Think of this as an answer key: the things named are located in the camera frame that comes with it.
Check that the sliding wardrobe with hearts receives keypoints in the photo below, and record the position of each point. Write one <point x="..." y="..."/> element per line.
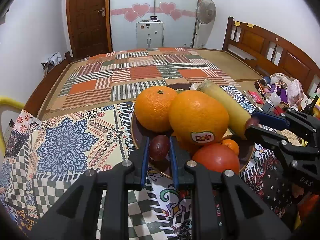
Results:
<point x="178" y="17"/>

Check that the small mandarin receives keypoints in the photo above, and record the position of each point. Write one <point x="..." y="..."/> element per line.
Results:
<point x="232" y="145"/>

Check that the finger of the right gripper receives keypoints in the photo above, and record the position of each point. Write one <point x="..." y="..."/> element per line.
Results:
<point x="287" y="154"/>
<point x="302" y="125"/>

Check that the dark purple plate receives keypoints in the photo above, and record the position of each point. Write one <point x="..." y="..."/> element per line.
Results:
<point x="163" y="167"/>

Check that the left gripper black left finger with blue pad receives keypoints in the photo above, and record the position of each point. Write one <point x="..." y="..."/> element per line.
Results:
<point x="96" y="195"/>

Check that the large orange Dole sticker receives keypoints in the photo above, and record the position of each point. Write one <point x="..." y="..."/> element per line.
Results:
<point x="198" y="118"/>

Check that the brown wooden door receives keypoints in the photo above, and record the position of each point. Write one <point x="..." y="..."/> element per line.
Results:
<point x="89" y="27"/>

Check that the pile of clutter on bed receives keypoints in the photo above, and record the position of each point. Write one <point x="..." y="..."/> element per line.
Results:
<point x="276" y="93"/>

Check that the red tomato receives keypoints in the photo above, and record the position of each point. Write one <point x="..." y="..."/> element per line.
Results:
<point x="218" y="158"/>

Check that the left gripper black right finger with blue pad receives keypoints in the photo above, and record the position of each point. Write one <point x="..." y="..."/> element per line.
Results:
<point x="222" y="205"/>

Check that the white cabinet appliance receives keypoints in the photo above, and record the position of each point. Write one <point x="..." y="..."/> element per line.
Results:
<point x="149" y="33"/>

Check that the clothes pile by door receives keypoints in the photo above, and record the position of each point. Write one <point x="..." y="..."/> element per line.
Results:
<point x="52" y="61"/>

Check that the large orange with stem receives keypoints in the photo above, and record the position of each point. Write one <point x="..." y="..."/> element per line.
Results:
<point x="152" y="108"/>

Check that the striped patchwork bed quilt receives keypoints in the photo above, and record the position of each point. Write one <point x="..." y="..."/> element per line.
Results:
<point x="123" y="75"/>

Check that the standing electric fan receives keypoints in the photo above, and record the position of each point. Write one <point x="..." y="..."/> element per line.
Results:
<point x="205" y="18"/>

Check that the yellow sugarcane piece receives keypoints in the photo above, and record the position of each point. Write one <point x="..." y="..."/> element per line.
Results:
<point x="238" y="116"/>

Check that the wooden bed headboard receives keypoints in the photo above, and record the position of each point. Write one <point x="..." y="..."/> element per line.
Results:
<point x="268" y="53"/>

